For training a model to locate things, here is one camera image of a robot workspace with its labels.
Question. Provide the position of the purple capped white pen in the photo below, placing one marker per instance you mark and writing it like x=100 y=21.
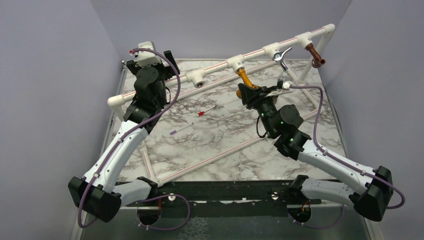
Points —
x=181 y=128

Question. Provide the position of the chrome lever faucet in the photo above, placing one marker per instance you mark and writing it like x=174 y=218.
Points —
x=278 y=58

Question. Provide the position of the brown water faucet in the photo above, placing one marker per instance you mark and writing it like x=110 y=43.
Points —
x=317 y=61

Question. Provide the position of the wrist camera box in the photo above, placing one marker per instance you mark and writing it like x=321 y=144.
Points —
x=280 y=89
x=145 y=58

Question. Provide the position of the white PVC pipe frame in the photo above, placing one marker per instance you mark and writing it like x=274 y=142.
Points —
x=196 y=77

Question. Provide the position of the yellow water faucet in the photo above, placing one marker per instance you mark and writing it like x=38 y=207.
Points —
x=242 y=74

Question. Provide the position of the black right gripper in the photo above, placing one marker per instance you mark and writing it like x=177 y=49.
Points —
x=252 y=97

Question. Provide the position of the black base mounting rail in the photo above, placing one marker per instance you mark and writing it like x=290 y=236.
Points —
x=204 y=199

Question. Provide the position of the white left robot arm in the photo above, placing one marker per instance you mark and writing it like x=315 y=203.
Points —
x=157 y=87

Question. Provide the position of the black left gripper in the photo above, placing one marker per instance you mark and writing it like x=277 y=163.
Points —
x=171 y=62

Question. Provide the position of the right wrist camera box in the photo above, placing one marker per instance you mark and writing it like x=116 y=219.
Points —
x=280 y=89

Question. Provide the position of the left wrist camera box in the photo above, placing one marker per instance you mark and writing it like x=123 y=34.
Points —
x=145 y=58

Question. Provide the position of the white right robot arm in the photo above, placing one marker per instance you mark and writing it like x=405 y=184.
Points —
x=362 y=187

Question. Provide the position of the red capped white pen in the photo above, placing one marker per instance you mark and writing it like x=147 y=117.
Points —
x=201 y=113

